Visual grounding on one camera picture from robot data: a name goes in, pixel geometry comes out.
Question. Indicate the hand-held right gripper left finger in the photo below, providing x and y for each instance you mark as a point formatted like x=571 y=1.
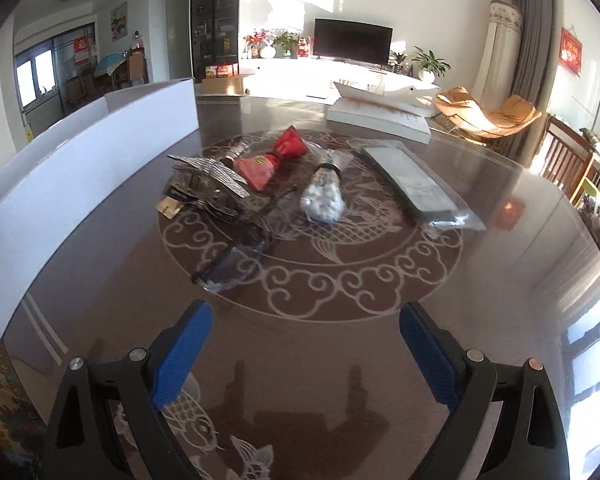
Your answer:
x=182 y=355

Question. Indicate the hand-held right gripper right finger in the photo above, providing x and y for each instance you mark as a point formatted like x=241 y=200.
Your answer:
x=430 y=355

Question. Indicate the large white cardboard box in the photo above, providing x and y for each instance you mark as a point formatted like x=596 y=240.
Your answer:
x=90 y=170

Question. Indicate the dark glasses in clear bag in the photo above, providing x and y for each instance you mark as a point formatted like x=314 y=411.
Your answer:
x=235 y=260

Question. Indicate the glass balcony door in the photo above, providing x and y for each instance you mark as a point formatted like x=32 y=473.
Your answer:
x=37 y=77

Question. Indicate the silver glitter hair clip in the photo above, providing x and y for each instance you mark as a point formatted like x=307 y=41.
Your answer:
x=207 y=169
x=215 y=202

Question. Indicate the grey flat pack in plastic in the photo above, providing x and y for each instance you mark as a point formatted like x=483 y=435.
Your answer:
x=415 y=185

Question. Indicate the floral patterned cushion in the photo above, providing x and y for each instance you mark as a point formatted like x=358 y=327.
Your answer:
x=5 y=410

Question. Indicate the red door poster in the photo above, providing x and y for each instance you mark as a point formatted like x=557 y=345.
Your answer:
x=83 y=51

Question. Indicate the wooden dining table set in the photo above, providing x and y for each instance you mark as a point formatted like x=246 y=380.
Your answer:
x=112 y=72

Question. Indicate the red packet bundle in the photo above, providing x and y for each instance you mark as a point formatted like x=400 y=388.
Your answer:
x=262 y=165

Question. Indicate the wooden slatted chair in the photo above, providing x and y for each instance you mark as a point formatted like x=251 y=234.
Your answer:
x=565 y=160

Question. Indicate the orange lounge chair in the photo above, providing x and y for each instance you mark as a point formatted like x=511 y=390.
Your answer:
x=457 y=102
x=515 y=112

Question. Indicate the brown cardboard box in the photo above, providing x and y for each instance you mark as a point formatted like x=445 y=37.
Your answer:
x=225 y=85

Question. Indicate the colourful gift boxes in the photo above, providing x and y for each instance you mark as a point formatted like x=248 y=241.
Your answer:
x=221 y=70

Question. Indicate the potted plant in white pot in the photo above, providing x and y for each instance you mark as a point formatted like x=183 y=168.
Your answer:
x=430 y=65

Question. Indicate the white television cabinet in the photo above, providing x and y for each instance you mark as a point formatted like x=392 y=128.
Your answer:
x=330 y=77

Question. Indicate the small potted plant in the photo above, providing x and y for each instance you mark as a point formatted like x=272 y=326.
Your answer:
x=398 y=61

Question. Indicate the dark glass display cabinet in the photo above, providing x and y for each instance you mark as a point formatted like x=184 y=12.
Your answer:
x=215 y=15

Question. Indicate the cloth covered air conditioner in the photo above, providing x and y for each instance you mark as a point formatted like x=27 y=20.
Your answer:
x=501 y=50

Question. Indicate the red flower arrangement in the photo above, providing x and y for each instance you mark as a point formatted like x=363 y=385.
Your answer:
x=259 y=42

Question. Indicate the black flat television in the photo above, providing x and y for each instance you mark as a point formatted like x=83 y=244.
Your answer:
x=352 y=40

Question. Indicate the green leafy potted plant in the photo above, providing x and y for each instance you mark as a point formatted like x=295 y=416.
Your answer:
x=287 y=44

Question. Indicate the red gift box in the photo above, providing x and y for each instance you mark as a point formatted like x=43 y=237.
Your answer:
x=303 y=46

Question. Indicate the grey curtain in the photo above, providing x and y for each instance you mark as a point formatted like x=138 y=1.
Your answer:
x=537 y=35

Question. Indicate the framed wall painting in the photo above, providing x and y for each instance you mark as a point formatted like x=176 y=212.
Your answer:
x=119 y=21

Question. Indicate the red wall hanging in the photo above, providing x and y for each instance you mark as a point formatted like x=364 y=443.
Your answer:
x=571 y=51

